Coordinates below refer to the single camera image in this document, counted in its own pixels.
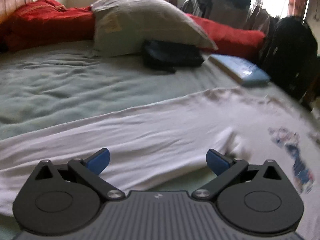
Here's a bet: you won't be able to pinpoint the white printed sweatshirt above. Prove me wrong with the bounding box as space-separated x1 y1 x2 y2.
1 88 319 215

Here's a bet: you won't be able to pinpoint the hanging clothes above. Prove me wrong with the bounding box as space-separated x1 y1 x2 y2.
181 0 271 34

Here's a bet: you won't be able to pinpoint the green quilted bed cover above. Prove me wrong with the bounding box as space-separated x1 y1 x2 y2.
1 41 319 239

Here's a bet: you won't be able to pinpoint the light blue book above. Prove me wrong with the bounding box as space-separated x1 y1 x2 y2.
208 54 270 87

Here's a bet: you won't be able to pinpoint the black folded cloth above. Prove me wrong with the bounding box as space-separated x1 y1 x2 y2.
140 40 204 74

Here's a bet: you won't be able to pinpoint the red blanket roll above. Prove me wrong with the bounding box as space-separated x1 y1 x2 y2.
188 14 266 60

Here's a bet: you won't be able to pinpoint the black backpack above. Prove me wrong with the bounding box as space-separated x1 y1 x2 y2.
259 16 319 100

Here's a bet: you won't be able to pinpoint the grey pillow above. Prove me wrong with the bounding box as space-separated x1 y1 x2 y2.
91 0 217 57

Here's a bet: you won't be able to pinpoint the red pillow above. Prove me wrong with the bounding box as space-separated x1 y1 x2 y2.
1 0 95 54

